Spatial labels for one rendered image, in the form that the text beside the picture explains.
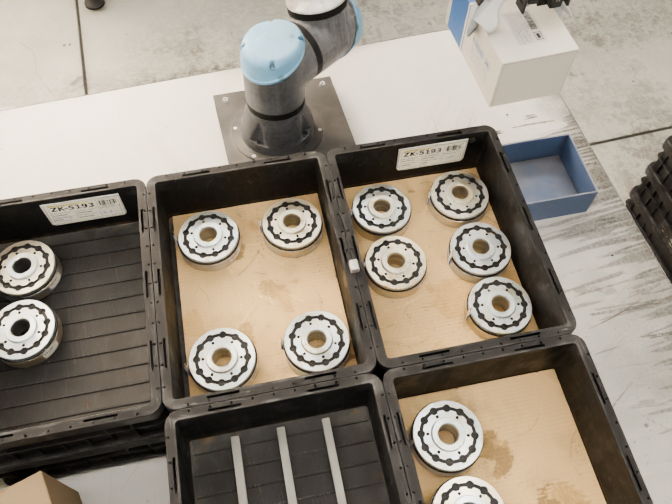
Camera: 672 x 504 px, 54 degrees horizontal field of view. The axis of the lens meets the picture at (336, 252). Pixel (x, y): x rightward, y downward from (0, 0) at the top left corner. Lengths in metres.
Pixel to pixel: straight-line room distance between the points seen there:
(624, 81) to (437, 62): 1.28
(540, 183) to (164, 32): 1.79
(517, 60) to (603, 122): 1.61
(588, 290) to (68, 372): 0.93
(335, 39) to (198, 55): 1.42
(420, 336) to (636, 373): 0.42
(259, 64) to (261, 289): 0.40
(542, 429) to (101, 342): 0.69
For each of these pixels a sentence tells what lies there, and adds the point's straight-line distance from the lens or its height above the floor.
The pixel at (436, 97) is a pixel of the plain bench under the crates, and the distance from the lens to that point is 1.54.
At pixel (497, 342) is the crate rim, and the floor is 0.93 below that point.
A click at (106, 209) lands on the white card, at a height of 0.88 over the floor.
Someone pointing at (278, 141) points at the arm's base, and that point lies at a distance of 1.32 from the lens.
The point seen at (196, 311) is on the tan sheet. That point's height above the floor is 0.83.
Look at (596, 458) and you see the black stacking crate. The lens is 1.05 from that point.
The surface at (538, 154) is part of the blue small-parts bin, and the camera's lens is 1.46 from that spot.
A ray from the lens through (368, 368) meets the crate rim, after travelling 0.94.
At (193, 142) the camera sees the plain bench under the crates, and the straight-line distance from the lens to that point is 1.46.
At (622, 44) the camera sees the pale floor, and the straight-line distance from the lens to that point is 2.92.
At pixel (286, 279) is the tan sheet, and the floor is 0.83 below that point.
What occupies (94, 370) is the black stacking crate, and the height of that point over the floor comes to 0.83.
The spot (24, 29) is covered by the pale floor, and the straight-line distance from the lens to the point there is 2.98.
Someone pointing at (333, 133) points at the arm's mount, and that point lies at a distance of 1.39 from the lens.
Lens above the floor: 1.81
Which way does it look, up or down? 60 degrees down
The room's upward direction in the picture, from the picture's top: 1 degrees clockwise
